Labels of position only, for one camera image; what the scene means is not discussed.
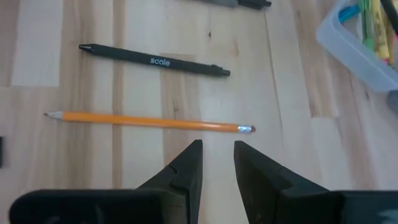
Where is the green pen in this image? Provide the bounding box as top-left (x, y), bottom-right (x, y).
top-left (359, 0), bottom-right (376, 52)

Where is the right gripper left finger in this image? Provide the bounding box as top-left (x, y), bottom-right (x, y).
top-left (8, 139), bottom-right (204, 224)

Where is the blue pen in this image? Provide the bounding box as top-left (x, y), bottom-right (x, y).
top-left (338, 3), bottom-right (361, 24)

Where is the yellow highlighter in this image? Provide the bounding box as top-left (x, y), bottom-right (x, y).
top-left (369, 0), bottom-right (391, 62)

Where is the grey pen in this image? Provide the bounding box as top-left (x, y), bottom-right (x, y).
top-left (198, 0), bottom-right (239, 8)

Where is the clear plastic box base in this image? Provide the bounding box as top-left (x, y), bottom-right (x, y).
top-left (315, 0), bottom-right (398, 93)

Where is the black pen with white print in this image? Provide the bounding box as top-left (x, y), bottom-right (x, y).
top-left (78, 43), bottom-right (231, 78)

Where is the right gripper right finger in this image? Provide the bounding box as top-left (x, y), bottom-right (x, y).
top-left (233, 140), bottom-right (398, 224)

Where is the orange pencil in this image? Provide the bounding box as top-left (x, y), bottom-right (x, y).
top-left (43, 111), bottom-right (257, 134)

